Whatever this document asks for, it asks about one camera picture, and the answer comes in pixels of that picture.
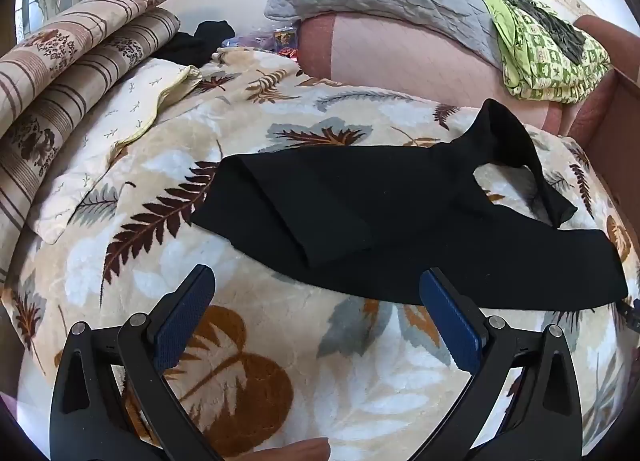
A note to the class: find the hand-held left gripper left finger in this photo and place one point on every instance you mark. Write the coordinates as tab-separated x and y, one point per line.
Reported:
185	321

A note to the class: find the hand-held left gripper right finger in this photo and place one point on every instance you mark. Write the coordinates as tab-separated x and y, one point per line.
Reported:
450	321

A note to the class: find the black pants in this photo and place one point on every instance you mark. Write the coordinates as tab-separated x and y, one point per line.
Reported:
350	211

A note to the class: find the person's left hand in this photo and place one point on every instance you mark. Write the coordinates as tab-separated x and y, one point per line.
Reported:
300	448

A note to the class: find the leaf-print fleece blanket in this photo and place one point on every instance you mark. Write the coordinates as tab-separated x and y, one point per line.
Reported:
300	366

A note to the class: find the cream pillow with small print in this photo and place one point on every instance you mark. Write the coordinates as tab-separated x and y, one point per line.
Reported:
100	151

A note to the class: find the striped folded blanket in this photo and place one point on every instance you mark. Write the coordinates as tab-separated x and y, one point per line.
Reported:
75	101
100	16

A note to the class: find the pink cushion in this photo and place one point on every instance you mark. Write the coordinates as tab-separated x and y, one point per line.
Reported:
400	61

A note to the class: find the green printed cloth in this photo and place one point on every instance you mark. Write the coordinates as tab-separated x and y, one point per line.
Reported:
540	71

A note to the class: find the black cloth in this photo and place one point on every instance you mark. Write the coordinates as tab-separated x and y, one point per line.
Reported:
200	43

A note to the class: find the purple patterned cloth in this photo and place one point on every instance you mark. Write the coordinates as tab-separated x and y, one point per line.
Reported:
250	42

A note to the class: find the colourful packet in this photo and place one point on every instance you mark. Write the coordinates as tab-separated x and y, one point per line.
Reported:
286	41

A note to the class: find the dark grey cloth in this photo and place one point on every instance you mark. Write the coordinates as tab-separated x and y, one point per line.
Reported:
550	26

